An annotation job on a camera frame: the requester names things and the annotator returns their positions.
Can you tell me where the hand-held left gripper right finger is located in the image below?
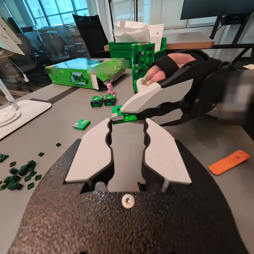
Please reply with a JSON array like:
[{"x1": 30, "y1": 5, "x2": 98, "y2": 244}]
[{"x1": 138, "y1": 118, "x2": 192, "y2": 193}]

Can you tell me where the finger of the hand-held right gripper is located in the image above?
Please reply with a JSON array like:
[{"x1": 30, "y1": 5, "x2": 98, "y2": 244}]
[
  {"x1": 137, "y1": 108, "x2": 184, "y2": 127},
  {"x1": 121, "y1": 78, "x2": 194, "y2": 114}
]

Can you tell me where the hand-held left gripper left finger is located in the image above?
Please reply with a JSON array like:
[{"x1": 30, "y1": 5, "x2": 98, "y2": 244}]
[{"x1": 65, "y1": 118, "x2": 114, "y2": 194}]

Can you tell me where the bright green lego base plate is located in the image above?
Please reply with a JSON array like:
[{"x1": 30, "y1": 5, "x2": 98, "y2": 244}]
[{"x1": 112, "y1": 105, "x2": 138, "y2": 125}]

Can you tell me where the tiled green lego panel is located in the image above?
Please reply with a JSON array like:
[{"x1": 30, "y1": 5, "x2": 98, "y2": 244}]
[{"x1": 73, "y1": 119, "x2": 91, "y2": 131}]

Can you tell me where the green lego creeper model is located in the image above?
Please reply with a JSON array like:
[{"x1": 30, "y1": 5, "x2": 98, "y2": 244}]
[{"x1": 131, "y1": 42, "x2": 155, "y2": 94}]

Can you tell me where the dark green lego cube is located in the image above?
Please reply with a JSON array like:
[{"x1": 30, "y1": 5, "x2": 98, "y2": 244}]
[
  {"x1": 104, "y1": 94, "x2": 117, "y2": 106},
  {"x1": 90, "y1": 96, "x2": 104, "y2": 108}
]

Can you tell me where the pile of dark green lego pieces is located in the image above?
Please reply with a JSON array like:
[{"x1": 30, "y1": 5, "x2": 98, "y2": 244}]
[{"x1": 0, "y1": 142, "x2": 62, "y2": 191}]

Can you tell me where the green lego box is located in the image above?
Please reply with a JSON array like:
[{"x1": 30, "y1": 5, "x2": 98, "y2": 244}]
[{"x1": 45, "y1": 58, "x2": 125, "y2": 90}]

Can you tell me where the lego instruction booklet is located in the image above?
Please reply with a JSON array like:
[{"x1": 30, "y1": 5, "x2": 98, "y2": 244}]
[{"x1": 0, "y1": 17, "x2": 25, "y2": 56}]

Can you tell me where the person's right hand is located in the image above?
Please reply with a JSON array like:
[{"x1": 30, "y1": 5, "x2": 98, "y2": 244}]
[{"x1": 141, "y1": 53, "x2": 196, "y2": 87}]

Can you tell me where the green plastic crate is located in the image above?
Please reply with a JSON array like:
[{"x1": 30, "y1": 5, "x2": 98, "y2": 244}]
[{"x1": 108, "y1": 37, "x2": 167, "y2": 60}]

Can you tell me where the orange brick separator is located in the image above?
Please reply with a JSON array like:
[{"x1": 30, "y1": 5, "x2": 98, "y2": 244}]
[{"x1": 209, "y1": 150, "x2": 250, "y2": 175}]

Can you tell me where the printed white paper sheet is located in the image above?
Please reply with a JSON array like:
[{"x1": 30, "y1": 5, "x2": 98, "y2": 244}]
[{"x1": 148, "y1": 24, "x2": 165, "y2": 52}]

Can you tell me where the crumpled white paper bag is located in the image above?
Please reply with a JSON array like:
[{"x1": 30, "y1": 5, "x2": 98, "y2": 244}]
[{"x1": 113, "y1": 19, "x2": 149, "y2": 43}]

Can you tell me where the white stand base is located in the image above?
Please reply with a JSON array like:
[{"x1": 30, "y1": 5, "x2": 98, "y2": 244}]
[{"x1": 0, "y1": 46, "x2": 52, "y2": 140}]

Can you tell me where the black office chair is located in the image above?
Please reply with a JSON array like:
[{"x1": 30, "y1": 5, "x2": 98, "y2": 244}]
[{"x1": 72, "y1": 13, "x2": 110, "y2": 58}]

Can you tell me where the grey mesh office chair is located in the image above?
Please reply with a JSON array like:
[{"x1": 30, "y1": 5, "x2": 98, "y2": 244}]
[
  {"x1": 17, "y1": 33, "x2": 39, "y2": 68},
  {"x1": 48, "y1": 30, "x2": 74, "y2": 58}
]

